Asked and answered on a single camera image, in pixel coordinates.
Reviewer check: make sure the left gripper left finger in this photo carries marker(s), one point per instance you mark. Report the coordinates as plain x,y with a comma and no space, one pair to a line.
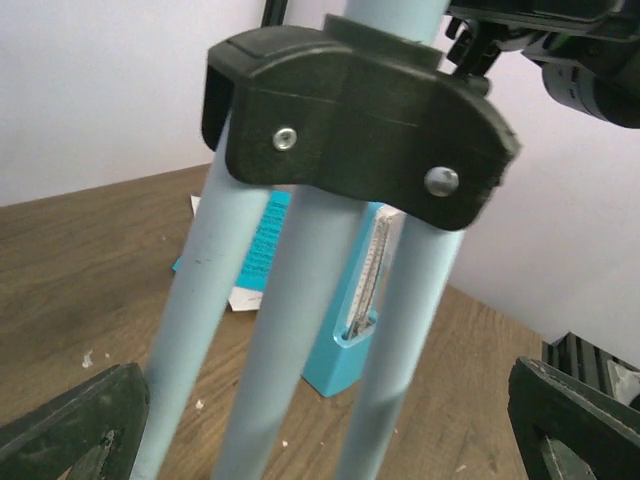
92,431

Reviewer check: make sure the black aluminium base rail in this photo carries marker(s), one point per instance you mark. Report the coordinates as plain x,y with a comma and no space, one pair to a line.
594,367

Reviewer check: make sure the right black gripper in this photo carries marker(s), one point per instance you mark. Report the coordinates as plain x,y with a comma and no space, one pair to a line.
596,77

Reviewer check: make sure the blue metronome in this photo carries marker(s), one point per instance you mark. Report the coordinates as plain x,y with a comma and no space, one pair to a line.
339,353

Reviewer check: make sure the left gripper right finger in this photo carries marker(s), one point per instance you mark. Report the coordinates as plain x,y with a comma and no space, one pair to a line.
565,429

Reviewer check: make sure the blue sheet music page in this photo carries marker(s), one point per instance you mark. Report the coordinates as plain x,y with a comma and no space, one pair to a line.
270,227

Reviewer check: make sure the light blue music stand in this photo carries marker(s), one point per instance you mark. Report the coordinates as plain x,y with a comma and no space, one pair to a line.
365,108

